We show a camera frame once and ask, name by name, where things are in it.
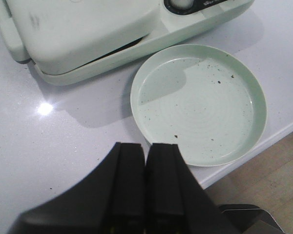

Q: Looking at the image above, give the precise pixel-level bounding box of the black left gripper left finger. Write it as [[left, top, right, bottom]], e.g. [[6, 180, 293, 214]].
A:
[[8, 142, 145, 234]]

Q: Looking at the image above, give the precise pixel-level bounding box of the left silver knob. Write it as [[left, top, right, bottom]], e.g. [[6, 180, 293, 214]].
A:
[[170, 0, 194, 10]]

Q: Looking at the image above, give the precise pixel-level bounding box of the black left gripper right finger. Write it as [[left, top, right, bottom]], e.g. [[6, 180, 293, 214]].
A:
[[146, 143, 239, 234]]

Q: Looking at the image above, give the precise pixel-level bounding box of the green sandwich maker lid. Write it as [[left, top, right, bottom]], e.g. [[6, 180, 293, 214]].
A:
[[7, 0, 160, 75]]

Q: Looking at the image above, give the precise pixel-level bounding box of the green round plate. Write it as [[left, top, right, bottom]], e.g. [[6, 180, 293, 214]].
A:
[[130, 44, 267, 167]]

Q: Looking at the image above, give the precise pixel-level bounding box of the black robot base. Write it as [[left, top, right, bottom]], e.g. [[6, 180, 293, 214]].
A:
[[219, 204, 285, 234]]

